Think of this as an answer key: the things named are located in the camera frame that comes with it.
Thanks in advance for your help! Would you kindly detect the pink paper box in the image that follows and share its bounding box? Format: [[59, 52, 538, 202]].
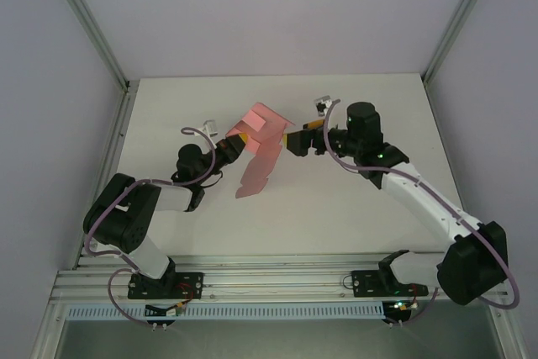
[[225, 102, 294, 200]]

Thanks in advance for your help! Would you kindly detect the grey metal panel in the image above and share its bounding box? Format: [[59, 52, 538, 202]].
[[54, 319, 505, 359]]

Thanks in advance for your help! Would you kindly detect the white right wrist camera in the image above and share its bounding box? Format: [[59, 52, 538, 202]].
[[314, 96, 333, 117]]

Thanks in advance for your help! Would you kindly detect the aluminium side rail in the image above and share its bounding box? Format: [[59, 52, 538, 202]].
[[487, 298, 533, 359], [31, 80, 140, 359]]

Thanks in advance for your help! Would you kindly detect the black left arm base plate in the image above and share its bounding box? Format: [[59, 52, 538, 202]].
[[127, 271, 206, 300]]

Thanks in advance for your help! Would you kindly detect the aluminium mounting rail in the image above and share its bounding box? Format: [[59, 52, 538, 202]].
[[50, 254, 509, 304]]

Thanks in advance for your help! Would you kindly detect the aluminium frame post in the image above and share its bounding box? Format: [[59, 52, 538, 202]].
[[421, 0, 505, 85], [41, 0, 130, 92]]

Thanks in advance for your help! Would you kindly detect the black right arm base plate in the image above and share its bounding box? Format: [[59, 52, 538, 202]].
[[351, 269, 430, 298]]

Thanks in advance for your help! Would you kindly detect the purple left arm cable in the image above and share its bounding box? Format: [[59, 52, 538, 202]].
[[85, 125, 222, 329]]

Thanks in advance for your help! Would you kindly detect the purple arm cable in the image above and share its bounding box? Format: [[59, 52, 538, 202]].
[[319, 98, 520, 329], [85, 125, 222, 329]]

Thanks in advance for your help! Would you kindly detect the black yellow wire connector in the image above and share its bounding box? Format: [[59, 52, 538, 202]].
[[145, 300, 188, 319]]

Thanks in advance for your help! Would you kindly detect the light blue slotted cable duct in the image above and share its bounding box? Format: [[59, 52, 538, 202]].
[[66, 302, 386, 321]]

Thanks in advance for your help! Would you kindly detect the black wire connector green light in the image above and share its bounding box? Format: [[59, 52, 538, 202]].
[[384, 298, 421, 323]]

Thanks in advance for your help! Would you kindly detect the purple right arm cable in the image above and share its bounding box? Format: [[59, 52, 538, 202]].
[[319, 98, 520, 329]]

